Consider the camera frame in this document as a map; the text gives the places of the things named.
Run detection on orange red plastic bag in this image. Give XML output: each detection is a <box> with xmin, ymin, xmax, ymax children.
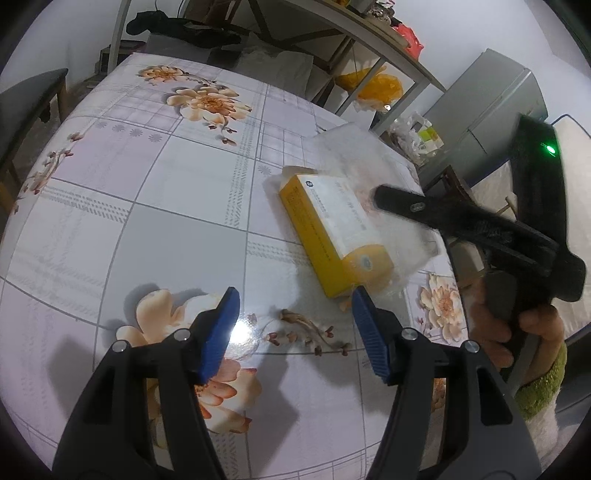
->
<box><xmin>392</xmin><ymin>23</ymin><xmax>424</xmax><ymax>61</ymax></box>

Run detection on dark wooden stool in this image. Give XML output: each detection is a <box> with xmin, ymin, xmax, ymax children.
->
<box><xmin>420</xmin><ymin>166</ymin><xmax>476</xmax><ymax>204</ymax></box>

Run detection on person's right forearm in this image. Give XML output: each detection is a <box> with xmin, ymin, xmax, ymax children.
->
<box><xmin>515</xmin><ymin>342</ymin><xmax>568</xmax><ymax>472</ymax></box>

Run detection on grey refrigerator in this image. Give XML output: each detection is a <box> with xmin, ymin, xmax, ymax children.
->
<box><xmin>418</xmin><ymin>46</ymin><xmax>550</xmax><ymax>185</ymax></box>

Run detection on beige mattress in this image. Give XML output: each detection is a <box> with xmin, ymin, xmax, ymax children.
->
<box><xmin>471</xmin><ymin>115</ymin><xmax>591</xmax><ymax>333</ymax></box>

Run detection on white sack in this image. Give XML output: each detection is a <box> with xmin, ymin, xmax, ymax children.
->
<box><xmin>208</xmin><ymin>34</ymin><xmax>315</xmax><ymax>100</ymax></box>

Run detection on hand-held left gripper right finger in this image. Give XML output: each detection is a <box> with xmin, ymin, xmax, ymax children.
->
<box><xmin>352</xmin><ymin>286</ymin><xmax>541</xmax><ymax>480</ymax></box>

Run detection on dark low wooden bench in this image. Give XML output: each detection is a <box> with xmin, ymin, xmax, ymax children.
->
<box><xmin>98</xmin><ymin>41</ymin><xmax>148</xmax><ymax>75</ymax></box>

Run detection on person's right hand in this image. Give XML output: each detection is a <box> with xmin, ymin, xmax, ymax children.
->
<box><xmin>468</xmin><ymin>277</ymin><xmax>566</xmax><ymax>388</ymax></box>

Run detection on black clothing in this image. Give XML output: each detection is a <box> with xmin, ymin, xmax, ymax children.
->
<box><xmin>126</xmin><ymin>10</ymin><xmax>243</xmax><ymax>47</ymax></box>

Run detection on floral plastic tablecloth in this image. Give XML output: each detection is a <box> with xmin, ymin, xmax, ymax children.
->
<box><xmin>0</xmin><ymin>51</ymin><xmax>467</xmax><ymax>478</ymax></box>

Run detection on yellow plastic bag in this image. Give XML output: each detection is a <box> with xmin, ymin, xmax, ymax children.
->
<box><xmin>335</xmin><ymin>65</ymin><xmax>402</xmax><ymax>104</ymax></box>

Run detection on white green packets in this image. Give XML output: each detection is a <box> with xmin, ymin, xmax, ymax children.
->
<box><xmin>418</xmin><ymin>127</ymin><xmax>446</xmax><ymax>153</ymax></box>

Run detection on dark padded chair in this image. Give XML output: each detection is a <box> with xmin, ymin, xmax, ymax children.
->
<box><xmin>0</xmin><ymin>68</ymin><xmax>69</xmax><ymax>210</ymax></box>

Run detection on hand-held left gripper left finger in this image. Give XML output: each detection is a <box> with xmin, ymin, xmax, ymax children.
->
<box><xmin>53</xmin><ymin>287</ymin><xmax>241</xmax><ymax>480</ymax></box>

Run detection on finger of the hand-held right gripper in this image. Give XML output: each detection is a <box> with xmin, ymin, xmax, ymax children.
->
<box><xmin>373</xmin><ymin>185</ymin><xmax>559</xmax><ymax>264</ymax></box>

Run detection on crumpled clear plastic bags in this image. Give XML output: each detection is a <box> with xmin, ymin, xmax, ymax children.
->
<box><xmin>388</xmin><ymin>113</ymin><xmax>444</xmax><ymax>164</ymax></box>

